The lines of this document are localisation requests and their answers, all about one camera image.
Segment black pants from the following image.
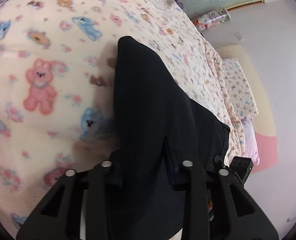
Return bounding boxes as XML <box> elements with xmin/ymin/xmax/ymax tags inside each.
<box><xmin>84</xmin><ymin>35</ymin><xmax>231</xmax><ymax>240</ymax></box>

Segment pink pillow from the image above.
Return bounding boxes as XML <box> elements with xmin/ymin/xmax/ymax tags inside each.
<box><xmin>242</xmin><ymin>119</ymin><xmax>278</xmax><ymax>173</ymax></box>

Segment beige headboard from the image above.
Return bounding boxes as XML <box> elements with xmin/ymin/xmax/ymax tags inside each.
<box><xmin>216</xmin><ymin>45</ymin><xmax>276</xmax><ymax>137</ymax></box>

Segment clear tube of plush toys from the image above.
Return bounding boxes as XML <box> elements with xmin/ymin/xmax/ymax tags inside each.
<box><xmin>193</xmin><ymin>9</ymin><xmax>231</xmax><ymax>31</ymax></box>

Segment animal print fleece blanket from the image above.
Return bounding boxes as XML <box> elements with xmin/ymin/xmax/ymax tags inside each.
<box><xmin>0</xmin><ymin>0</ymin><xmax>245</xmax><ymax>237</ymax></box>

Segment white wall socket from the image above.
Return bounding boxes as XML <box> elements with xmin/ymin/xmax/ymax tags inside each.
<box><xmin>235</xmin><ymin>31</ymin><xmax>245</xmax><ymax>42</ymax></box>

